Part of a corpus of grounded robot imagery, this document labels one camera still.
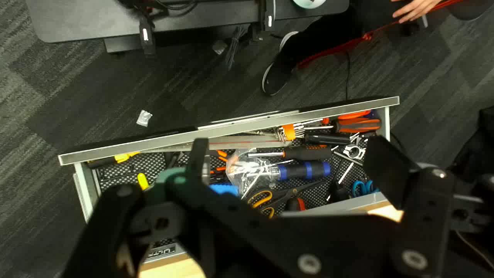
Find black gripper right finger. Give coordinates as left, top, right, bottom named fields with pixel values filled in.
left=363, top=135, right=418, bottom=208

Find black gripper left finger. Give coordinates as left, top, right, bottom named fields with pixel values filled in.
left=184, top=137, right=210, bottom=185

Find green handled screwdriver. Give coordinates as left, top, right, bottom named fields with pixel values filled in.
left=147, top=166, right=213, bottom=208

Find grey metal top drawer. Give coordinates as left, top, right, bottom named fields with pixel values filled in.
left=57, top=95, right=400, bottom=219

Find person's bare hand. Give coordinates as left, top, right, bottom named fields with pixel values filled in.
left=392, top=0, right=442, bottom=23

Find clear bag of screws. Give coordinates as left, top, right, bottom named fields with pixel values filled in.
left=225, top=148, right=290, bottom=199

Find black orange utility knife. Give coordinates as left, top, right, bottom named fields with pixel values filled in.
left=250, top=146, right=330, bottom=160

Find black shoe white sole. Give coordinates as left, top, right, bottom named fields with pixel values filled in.
left=261, top=30, right=298, bottom=95

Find blue handled tool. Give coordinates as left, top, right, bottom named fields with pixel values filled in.
left=350, top=179, right=377, bottom=197

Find orange black handled screwdriver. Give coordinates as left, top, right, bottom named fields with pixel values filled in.
left=306, top=117, right=381, bottom=134

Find yellow handled tool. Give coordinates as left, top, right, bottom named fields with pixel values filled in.
left=136, top=172, right=150, bottom=189

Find blue black handled screwdriver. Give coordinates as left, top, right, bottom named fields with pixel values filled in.
left=247, top=158, right=335, bottom=182

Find orange handled pliers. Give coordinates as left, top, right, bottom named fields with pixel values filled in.
left=247, top=189, right=276, bottom=217

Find red strap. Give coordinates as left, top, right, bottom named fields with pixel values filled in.
left=296, top=0, right=465, bottom=70

